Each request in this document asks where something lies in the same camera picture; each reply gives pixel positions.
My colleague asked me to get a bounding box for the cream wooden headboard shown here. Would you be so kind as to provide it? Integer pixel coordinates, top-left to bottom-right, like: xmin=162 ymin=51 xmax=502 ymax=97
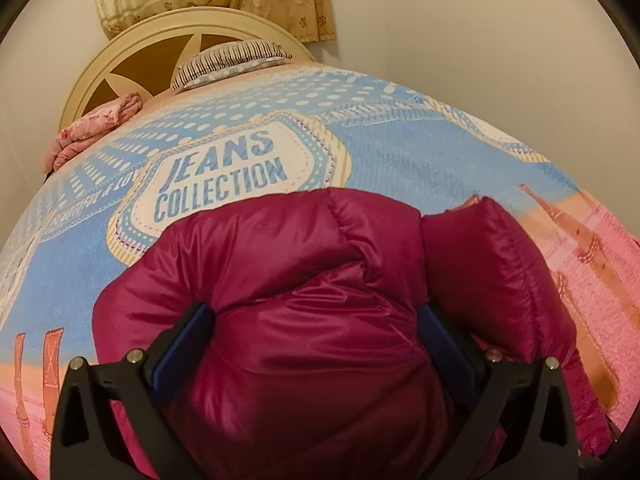
xmin=58 ymin=9 xmax=319 ymax=134

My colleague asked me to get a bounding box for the pink floral folded quilt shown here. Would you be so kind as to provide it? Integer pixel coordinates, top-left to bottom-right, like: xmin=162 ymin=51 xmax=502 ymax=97
xmin=43 ymin=92 xmax=146 ymax=174

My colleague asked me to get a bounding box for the magenta puffer jacket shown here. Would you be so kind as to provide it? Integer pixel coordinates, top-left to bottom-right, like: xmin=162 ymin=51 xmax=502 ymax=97
xmin=93 ymin=188 xmax=615 ymax=480

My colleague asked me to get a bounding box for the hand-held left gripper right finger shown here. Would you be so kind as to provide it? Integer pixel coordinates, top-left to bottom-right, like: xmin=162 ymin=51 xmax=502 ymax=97
xmin=417 ymin=303 xmax=581 ymax=480

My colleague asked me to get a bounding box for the blue and pink printed blanket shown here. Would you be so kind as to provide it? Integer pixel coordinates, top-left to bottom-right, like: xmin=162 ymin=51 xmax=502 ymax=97
xmin=0 ymin=58 xmax=640 ymax=480

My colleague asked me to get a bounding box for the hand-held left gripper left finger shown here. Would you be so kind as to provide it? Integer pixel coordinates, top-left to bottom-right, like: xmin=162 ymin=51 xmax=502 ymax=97
xmin=50 ymin=302 xmax=216 ymax=480

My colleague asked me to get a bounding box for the striped pillow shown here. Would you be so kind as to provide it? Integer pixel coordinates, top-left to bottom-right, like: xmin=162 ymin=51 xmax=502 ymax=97
xmin=171 ymin=40 xmax=294 ymax=92

